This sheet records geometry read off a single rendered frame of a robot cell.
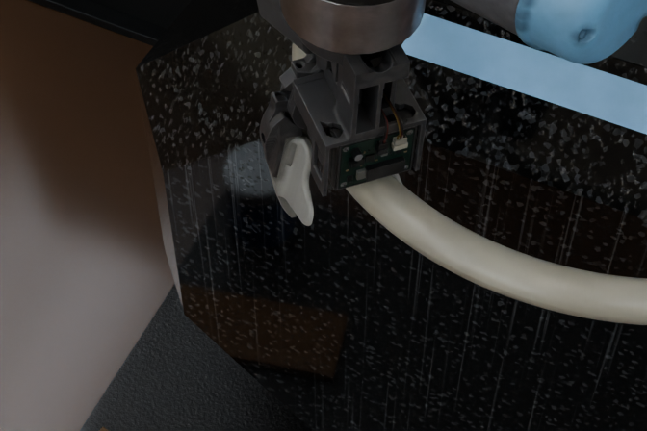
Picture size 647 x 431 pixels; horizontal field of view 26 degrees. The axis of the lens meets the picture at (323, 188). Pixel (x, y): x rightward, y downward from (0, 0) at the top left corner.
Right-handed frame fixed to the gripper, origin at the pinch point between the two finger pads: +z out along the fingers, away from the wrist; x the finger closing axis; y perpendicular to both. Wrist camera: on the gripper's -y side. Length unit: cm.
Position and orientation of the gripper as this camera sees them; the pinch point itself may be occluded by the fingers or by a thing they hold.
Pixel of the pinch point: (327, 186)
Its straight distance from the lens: 104.5
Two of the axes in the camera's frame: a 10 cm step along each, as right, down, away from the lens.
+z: -0.4, 6.3, 7.8
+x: 9.3, -2.6, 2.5
